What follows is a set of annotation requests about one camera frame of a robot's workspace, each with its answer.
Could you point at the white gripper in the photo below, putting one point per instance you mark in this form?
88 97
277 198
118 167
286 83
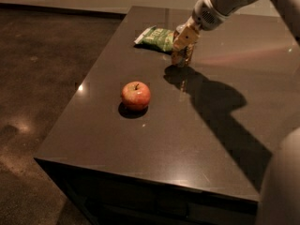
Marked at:
204 18

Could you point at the red apple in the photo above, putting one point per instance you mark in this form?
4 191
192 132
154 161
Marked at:
136 96

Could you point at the green jalapeno chip bag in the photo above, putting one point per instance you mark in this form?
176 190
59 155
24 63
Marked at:
158 39

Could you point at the orange soda can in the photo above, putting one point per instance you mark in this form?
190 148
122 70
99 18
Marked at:
182 58

